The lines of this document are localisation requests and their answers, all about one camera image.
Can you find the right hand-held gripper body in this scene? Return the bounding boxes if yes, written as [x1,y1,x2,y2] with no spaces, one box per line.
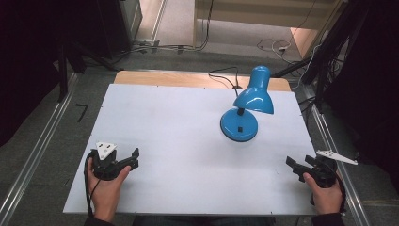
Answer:
[308,149,359,189]

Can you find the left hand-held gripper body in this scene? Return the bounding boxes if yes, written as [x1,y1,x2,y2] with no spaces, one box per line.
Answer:
[89,141,127,182]

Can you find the blue desk lamp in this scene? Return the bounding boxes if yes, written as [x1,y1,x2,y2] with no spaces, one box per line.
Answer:
[219,65,275,143]

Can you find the person's right hand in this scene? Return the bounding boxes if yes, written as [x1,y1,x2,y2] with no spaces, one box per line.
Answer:
[302,171,344,217]

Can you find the person's left hand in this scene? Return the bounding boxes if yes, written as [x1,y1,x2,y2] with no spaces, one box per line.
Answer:
[86,156,133,224]

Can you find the black metal stand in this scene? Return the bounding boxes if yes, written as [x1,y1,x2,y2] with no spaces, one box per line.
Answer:
[56,41,70,104]

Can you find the dark curtain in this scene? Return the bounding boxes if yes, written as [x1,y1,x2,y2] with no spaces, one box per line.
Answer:
[0,0,102,148]
[326,0,399,189]

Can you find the black tripod stand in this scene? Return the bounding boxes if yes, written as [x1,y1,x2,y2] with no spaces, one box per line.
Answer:
[272,0,371,109]

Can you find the black cabinet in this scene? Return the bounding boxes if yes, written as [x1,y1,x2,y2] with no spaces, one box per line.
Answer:
[95,0,143,60]

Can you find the light wooden furniture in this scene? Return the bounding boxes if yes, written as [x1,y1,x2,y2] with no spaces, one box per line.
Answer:
[193,0,347,59]

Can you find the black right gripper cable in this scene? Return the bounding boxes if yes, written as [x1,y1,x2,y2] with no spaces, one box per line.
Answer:
[326,159,347,213]

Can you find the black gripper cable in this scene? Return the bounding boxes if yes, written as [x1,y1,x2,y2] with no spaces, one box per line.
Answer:
[83,150,102,218]
[326,159,347,213]

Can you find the metal floor rail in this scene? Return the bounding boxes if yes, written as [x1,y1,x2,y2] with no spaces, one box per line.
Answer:
[300,84,372,226]
[0,72,79,226]

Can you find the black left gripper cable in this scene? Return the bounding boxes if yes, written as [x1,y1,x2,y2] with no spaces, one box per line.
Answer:
[83,150,102,218]

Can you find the black lamp cable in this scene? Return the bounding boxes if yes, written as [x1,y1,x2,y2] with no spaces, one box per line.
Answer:
[208,66,244,98]

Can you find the black floor cables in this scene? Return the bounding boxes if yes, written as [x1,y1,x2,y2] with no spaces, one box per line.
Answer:
[109,0,215,65]

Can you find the white floor cable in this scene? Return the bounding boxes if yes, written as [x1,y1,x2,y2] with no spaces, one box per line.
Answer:
[256,37,294,64]

